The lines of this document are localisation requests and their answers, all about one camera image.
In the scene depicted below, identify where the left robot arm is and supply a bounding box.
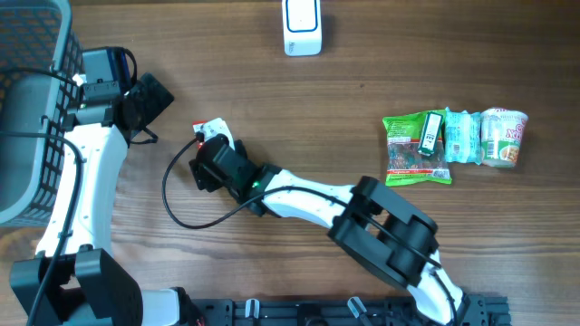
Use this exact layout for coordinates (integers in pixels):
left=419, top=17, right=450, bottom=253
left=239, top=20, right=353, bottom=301
left=10, top=47, right=181, bottom=325

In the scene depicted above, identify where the right camera black cable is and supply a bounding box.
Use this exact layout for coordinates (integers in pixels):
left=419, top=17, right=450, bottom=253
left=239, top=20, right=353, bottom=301
left=160, top=135, right=459, bottom=325

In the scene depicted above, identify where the grey plastic shopping basket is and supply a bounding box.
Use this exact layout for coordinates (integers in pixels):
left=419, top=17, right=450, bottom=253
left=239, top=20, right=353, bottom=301
left=1, top=0, right=83, bottom=227

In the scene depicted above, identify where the light blue snack packet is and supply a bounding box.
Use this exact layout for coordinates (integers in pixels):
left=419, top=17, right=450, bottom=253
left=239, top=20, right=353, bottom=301
left=444, top=108, right=482, bottom=165

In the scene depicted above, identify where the red snack packet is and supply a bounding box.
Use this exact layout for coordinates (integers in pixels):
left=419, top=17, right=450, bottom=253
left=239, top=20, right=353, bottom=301
left=192, top=120, right=208, bottom=135

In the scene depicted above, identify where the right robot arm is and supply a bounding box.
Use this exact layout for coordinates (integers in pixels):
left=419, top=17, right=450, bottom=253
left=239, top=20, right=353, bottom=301
left=189, top=134, right=463, bottom=325

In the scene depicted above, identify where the left camera black cable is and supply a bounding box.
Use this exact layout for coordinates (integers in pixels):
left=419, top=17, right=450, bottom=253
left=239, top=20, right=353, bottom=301
left=0, top=66, right=87, bottom=326

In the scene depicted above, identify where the green snack packet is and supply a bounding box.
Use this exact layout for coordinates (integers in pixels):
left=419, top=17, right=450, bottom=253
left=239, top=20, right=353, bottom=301
left=382, top=110, right=452, bottom=187

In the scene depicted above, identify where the cup noodles container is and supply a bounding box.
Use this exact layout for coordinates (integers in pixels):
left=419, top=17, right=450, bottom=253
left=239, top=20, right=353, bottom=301
left=480, top=108, right=528, bottom=168

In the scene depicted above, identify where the green white small box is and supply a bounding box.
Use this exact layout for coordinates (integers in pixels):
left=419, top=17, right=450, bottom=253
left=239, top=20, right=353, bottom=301
left=418, top=110, right=445, bottom=157

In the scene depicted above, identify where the white barcode scanner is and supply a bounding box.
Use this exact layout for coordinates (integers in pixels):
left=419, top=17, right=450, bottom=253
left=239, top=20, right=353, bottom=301
left=281, top=0, right=323, bottom=56

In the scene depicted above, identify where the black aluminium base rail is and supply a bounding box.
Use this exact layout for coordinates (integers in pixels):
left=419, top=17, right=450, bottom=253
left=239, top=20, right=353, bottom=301
left=193, top=294, right=512, bottom=326

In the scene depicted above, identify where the camera black cable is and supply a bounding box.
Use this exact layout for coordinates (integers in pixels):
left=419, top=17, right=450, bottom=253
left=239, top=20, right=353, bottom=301
left=0, top=66, right=87, bottom=326
left=160, top=135, right=459, bottom=325

